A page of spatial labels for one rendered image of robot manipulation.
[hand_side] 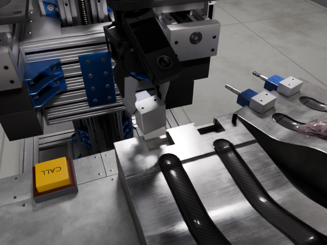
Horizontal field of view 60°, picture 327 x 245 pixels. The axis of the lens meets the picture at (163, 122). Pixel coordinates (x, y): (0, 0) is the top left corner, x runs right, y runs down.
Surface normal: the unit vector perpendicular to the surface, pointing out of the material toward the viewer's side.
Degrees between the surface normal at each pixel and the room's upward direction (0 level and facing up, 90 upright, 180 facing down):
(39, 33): 0
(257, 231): 28
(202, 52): 90
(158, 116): 91
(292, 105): 0
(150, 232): 1
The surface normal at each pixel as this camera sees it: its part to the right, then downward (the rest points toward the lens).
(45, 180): 0.00, -0.75
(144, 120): 0.49, 0.59
